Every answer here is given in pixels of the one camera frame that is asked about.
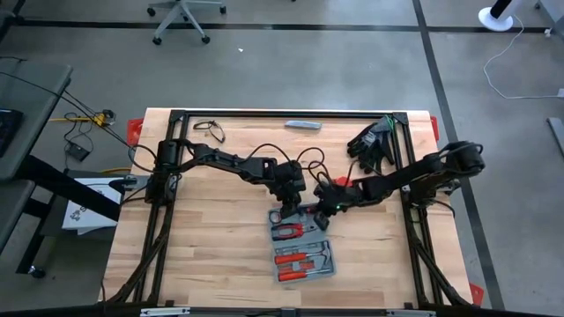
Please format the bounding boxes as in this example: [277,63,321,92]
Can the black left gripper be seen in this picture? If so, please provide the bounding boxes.
[268,160,308,220]

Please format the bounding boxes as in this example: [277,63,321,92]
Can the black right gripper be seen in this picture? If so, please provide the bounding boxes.
[313,181,364,232]

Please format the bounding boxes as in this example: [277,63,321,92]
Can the red-handled pliers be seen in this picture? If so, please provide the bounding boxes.
[270,222,319,242]

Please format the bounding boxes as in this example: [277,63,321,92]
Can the grey plastic tool case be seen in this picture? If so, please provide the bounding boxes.
[265,203,338,284]

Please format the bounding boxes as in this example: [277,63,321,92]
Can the red bit holder set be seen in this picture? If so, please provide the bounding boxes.
[281,261,316,272]

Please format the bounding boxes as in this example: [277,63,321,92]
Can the red-handled screwdriver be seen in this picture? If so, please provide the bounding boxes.
[277,267,332,284]

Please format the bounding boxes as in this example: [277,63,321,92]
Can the grey utility knife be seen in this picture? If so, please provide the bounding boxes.
[285,120,323,130]

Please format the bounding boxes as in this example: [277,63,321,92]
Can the black grey work glove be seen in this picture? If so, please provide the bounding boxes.
[359,129,397,176]
[346,122,383,160]

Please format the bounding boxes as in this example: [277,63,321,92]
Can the clear safety glasses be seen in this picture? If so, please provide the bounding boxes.
[192,119,227,144]

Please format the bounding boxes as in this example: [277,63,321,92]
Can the white cardboard box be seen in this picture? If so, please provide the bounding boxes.
[61,177,125,236]

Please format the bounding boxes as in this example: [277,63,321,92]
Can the black power adapter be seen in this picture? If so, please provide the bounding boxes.
[64,143,92,162]

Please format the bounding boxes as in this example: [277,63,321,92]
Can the black side table stand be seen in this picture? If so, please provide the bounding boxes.
[16,153,122,276]

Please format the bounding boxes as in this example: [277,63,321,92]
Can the white office chair base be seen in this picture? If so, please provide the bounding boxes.
[143,0,228,47]

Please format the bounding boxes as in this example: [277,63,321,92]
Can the grey metal bar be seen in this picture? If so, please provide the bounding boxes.
[547,116,564,159]
[535,0,564,43]

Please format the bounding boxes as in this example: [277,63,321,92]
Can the white fan base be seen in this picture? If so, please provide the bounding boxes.
[478,0,526,33]

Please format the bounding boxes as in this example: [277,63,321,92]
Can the grey side table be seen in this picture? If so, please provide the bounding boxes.
[0,59,74,254]

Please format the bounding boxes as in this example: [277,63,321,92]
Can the black keyboard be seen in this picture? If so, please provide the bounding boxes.
[0,108,24,159]

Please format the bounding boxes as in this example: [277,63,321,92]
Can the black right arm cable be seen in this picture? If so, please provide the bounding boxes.
[295,146,375,188]

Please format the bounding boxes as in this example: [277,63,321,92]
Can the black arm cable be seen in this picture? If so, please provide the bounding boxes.
[295,146,375,188]
[244,142,294,166]

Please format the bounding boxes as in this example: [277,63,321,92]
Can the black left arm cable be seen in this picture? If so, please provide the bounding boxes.
[244,142,294,166]

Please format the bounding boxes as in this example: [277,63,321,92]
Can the silver edge bracket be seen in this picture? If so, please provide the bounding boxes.
[386,309,437,317]
[139,306,191,317]

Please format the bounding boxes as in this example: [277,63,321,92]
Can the yellow cable with plug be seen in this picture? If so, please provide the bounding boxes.
[48,112,116,129]

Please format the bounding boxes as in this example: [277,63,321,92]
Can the white floor cable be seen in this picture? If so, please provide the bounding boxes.
[483,15,564,100]

